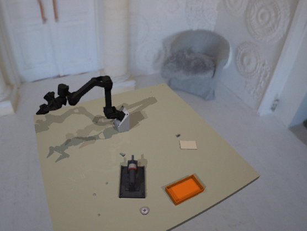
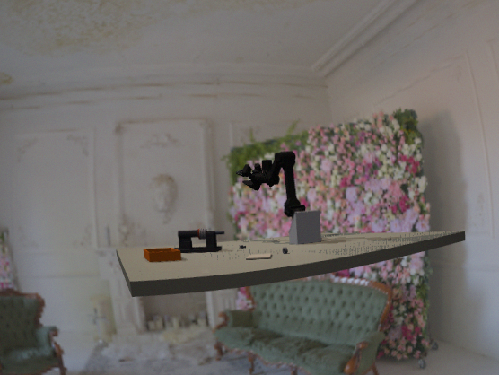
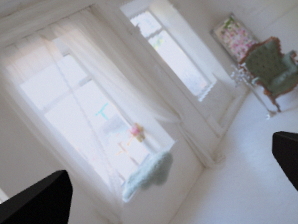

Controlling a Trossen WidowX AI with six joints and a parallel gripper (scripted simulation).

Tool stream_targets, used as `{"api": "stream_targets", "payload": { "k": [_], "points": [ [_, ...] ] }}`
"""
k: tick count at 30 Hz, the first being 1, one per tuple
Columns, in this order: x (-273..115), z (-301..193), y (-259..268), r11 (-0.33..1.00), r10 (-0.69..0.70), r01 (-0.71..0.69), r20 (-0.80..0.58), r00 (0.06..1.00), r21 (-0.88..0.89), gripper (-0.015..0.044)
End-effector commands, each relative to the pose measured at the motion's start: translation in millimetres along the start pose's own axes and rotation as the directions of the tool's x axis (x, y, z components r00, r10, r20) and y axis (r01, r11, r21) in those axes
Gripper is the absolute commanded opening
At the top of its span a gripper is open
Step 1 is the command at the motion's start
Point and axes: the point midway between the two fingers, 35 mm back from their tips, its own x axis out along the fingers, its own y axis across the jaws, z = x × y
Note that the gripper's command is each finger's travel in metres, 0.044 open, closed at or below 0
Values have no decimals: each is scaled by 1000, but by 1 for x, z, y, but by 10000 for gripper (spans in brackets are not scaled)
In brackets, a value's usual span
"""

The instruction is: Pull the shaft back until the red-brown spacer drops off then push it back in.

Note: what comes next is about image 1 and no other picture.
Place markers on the orange shallow tray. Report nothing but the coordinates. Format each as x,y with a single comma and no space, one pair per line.
184,189

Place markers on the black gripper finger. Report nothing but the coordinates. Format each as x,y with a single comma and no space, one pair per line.
51,107
41,111

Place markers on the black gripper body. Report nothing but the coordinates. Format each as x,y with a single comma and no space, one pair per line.
57,101

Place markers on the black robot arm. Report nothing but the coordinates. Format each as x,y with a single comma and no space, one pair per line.
73,98

